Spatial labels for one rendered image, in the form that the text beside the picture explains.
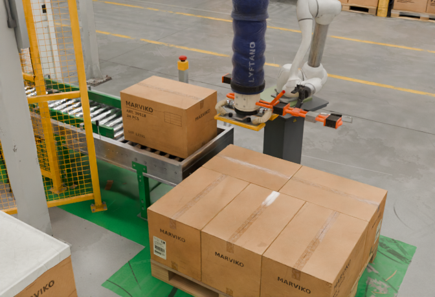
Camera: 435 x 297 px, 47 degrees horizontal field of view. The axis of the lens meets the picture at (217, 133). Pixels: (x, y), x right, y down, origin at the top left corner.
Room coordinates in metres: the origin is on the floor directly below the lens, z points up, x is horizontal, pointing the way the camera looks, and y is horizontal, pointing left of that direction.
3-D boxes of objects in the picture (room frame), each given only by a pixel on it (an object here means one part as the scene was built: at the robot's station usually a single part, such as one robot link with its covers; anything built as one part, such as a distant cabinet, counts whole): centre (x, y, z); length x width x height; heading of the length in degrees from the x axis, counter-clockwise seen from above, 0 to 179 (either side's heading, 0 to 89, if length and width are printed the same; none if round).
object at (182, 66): (3.97, 0.29, 0.50); 0.07 x 0.07 x 1.00; 58
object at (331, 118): (2.72, -0.70, 1.04); 0.08 x 0.07 x 0.05; 57
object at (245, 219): (2.63, -0.34, 0.34); 1.20 x 1.00 x 0.40; 58
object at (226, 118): (2.98, -0.15, 0.94); 0.34 x 0.10 x 0.05; 57
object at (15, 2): (2.87, 1.19, 1.62); 0.20 x 0.05 x 0.30; 58
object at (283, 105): (2.92, -0.41, 1.04); 0.10 x 0.08 x 0.06; 147
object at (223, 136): (3.24, 0.07, 0.58); 0.70 x 0.03 x 0.06; 148
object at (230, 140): (3.24, 0.07, 0.47); 0.70 x 0.03 x 0.15; 148
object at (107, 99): (4.28, 1.21, 0.60); 1.60 x 0.10 x 0.09; 58
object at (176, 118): (3.44, 0.36, 0.75); 0.60 x 0.40 x 0.40; 58
